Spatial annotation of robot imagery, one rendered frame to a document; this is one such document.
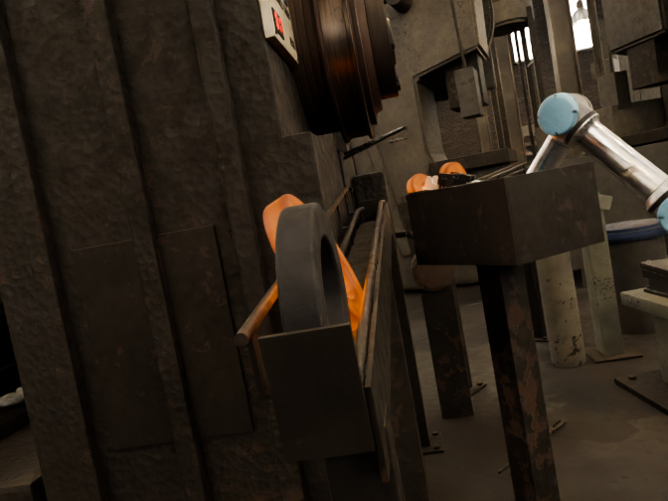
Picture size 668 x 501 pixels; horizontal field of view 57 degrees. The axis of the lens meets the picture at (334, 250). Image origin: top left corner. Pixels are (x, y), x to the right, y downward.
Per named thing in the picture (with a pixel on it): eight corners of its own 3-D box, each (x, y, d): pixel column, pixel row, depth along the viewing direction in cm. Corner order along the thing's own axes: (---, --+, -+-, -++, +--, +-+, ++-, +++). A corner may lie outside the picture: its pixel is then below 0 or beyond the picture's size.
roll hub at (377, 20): (379, 90, 147) (358, -28, 145) (383, 106, 175) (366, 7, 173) (402, 85, 146) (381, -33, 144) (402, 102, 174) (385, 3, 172)
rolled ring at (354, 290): (382, 319, 82) (362, 332, 83) (315, 206, 86) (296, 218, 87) (346, 323, 64) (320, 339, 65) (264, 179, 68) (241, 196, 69)
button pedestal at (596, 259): (598, 365, 216) (572, 193, 211) (579, 348, 240) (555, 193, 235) (645, 359, 214) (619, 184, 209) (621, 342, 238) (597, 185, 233)
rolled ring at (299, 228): (328, 194, 65) (297, 199, 65) (301, 214, 46) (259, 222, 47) (360, 359, 67) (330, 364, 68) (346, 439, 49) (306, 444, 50)
